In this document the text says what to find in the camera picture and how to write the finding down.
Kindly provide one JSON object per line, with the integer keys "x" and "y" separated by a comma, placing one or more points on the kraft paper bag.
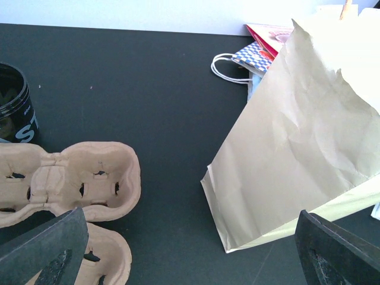
{"x": 308, "y": 139}

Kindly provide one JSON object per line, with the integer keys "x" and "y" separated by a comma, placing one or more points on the blue checkered paper bag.
{"x": 252, "y": 57}

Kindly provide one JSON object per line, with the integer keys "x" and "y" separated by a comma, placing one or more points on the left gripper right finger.
{"x": 330, "y": 254}

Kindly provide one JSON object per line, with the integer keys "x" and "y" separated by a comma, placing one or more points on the light blue paper bag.
{"x": 254, "y": 81}

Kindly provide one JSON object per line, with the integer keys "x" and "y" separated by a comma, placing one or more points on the pulp cup carrier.
{"x": 107, "y": 258}
{"x": 102, "y": 178}

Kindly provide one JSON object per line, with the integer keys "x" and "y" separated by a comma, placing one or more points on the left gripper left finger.
{"x": 54, "y": 251}

